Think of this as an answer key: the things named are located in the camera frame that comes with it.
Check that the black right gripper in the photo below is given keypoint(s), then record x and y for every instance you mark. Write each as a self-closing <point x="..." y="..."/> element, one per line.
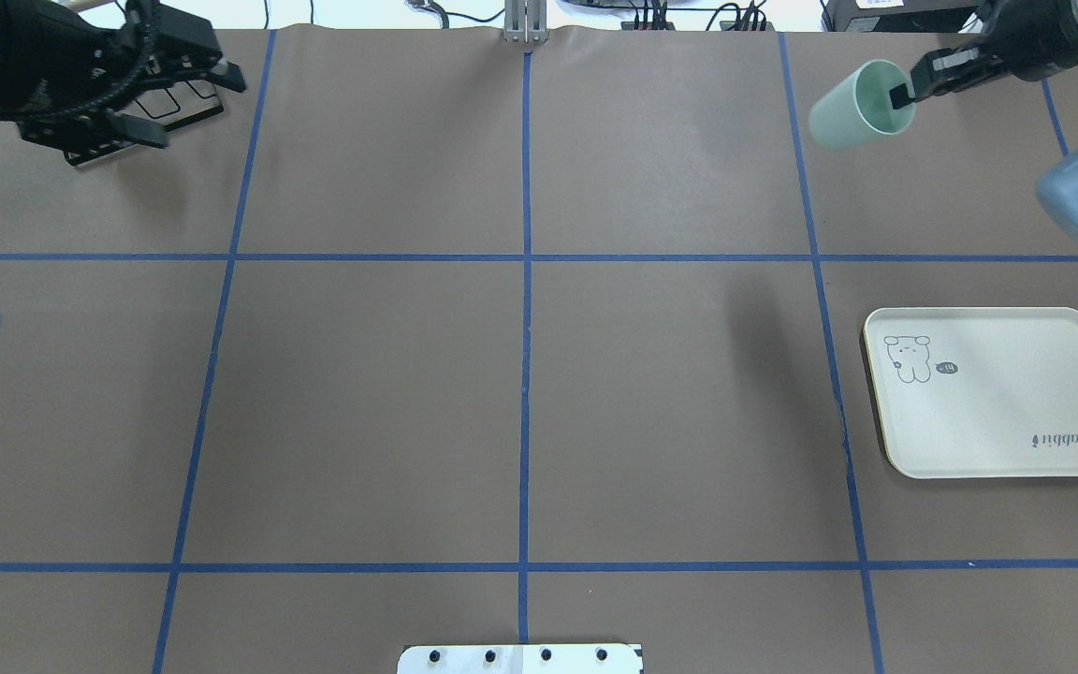
<point x="1033" y="45"/>

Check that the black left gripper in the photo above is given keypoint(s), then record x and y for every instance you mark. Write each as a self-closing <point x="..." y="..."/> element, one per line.
<point x="29" y="51"/>

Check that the light green plastic cup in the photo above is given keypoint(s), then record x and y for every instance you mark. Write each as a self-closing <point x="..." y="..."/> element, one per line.
<point x="874" y="102"/>

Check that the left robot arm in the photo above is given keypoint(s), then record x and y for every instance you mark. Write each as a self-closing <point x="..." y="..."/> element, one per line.
<point x="116" y="158"/>

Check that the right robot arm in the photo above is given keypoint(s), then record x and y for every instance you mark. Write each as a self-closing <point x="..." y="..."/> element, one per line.
<point x="1057" y="188"/>

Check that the cream rabbit print tray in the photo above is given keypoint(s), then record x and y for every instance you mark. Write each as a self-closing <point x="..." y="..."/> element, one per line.
<point x="976" y="392"/>

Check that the black power box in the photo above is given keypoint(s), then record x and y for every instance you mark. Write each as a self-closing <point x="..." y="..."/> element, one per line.
<point x="935" y="17"/>

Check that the black wire cup rack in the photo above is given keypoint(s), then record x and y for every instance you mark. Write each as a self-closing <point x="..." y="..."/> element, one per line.
<point x="181" y="105"/>

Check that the aluminium profile post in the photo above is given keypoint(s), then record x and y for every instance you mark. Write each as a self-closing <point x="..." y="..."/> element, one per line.
<point x="525" y="22"/>

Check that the white metal bracket plate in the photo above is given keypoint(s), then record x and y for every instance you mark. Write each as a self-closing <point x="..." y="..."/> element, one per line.
<point x="523" y="658"/>

